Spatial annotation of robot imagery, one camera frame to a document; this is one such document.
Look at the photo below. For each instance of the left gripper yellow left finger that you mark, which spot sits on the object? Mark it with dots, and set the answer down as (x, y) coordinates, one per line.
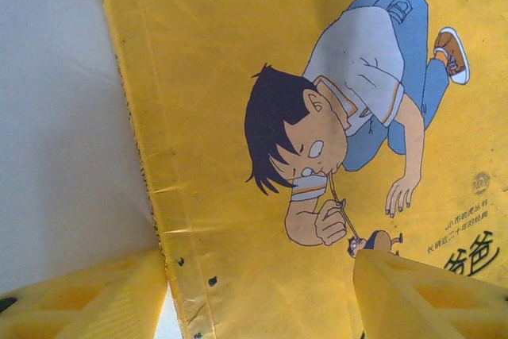
(79, 303)

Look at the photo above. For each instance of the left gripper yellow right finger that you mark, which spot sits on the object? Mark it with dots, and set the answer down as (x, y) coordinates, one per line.
(428, 307)

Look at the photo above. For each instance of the yellow cartoon cover book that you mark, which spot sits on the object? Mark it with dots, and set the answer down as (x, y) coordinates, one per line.
(238, 37)

